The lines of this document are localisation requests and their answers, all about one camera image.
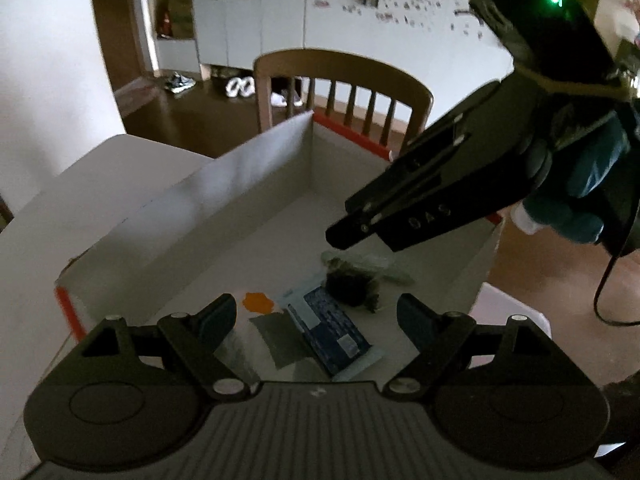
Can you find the black snack packet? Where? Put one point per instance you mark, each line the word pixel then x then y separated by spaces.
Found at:
pixel 352 288

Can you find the wooden chair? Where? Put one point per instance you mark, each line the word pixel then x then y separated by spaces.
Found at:
pixel 364 93

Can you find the orange sticker in box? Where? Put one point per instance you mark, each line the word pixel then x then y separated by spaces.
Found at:
pixel 257 302

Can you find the dark gloved right hand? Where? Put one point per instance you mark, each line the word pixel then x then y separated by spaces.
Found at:
pixel 591 193

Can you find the dark sneaker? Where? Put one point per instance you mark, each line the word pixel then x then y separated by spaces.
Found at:
pixel 178 83

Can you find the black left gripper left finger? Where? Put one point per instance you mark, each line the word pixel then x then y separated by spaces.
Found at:
pixel 180 349

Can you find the red cardboard box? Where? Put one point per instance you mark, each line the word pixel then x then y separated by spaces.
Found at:
pixel 254 221

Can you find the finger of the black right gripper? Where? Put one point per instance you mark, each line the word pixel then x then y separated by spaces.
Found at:
pixel 398 230
pixel 404 185

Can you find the white sticker covered cabinet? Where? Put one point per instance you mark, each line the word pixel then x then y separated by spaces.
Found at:
pixel 440 42

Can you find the brown door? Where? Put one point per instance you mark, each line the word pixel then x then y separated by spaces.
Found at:
pixel 118 35

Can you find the white sneakers pair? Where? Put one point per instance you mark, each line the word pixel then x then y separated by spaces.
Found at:
pixel 240 87

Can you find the teal green packet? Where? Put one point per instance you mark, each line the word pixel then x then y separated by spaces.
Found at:
pixel 371 265

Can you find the blue white snack packet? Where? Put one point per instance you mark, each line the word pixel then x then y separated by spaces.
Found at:
pixel 334 340

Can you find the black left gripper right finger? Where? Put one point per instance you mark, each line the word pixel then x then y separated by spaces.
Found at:
pixel 455 349

